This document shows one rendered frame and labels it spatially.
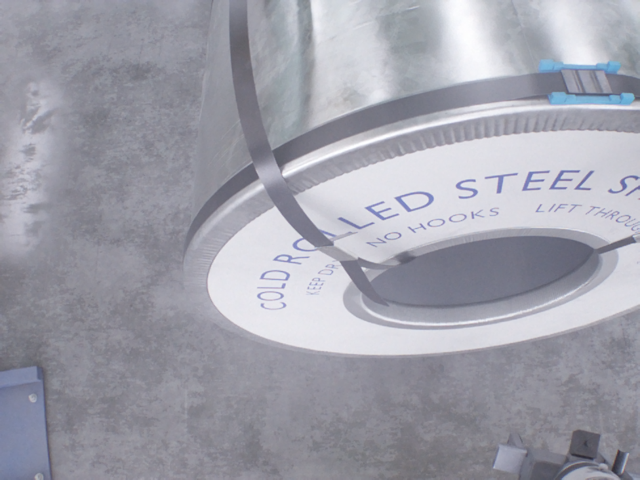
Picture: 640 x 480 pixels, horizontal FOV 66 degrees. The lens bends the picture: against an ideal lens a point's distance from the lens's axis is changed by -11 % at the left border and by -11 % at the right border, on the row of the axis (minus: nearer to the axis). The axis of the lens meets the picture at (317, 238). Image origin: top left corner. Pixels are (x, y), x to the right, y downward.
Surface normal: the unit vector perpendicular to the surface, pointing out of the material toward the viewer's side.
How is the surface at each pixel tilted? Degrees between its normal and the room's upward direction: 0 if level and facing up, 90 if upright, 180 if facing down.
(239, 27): 30
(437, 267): 6
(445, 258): 1
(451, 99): 18
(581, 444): 7
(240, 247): 90
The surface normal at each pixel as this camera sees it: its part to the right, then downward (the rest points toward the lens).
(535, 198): 0.04, 0.90
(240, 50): -0.48, -0.22
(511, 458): -0.23, -0.07
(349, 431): 0.00, -0.43
